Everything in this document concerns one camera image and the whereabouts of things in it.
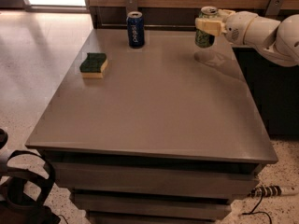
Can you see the green and yellow sponge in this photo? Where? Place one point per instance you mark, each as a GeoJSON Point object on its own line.
{"type": "Point", "coordinates": [94, 65]}

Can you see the left metal wall bracket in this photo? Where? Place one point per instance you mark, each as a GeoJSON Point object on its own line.
{"type": "Point", "coordinates": [131, 5]}

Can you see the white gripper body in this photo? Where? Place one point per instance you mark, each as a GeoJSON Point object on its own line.
{"type": "Point", "coordinates": [239, 27]}

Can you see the grey drawer cabinet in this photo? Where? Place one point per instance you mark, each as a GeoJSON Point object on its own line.
{"type": "Point", "coordinates": [168, 135]}

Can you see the black headphones on stand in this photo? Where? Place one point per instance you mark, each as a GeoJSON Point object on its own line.
{"type": "Point", "coordinates": [16, 207]}

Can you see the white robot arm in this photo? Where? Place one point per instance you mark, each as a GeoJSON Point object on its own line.
{"type": "Point", "coordinates": [277, 41]}

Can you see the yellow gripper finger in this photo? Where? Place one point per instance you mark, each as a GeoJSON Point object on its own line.
{"type": "Point", "coordinates": [214, 27]}
{"type": "Point", "coordinates": [225, 13]}

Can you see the green soda can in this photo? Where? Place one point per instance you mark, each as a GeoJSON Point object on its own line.
{"type": "Point", "coordinates": [202, 39]}

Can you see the blue Pepsi can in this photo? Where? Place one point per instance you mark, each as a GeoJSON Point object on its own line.
{"type": "Point", "coordinates": [135, 29]}

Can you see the right metal wall bracket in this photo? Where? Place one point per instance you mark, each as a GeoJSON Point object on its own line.
{"type": "Point", "coordinates": [273, 8]}

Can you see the white power strip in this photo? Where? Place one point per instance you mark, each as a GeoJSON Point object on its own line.
{"type": "Point", "coordinates": [274, 191]}

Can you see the metal wall bracket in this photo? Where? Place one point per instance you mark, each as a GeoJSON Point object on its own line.
{"type": "Point", "coordinates": [131, 5]}
{"type": "Point", "coordinates": [273, 8]}

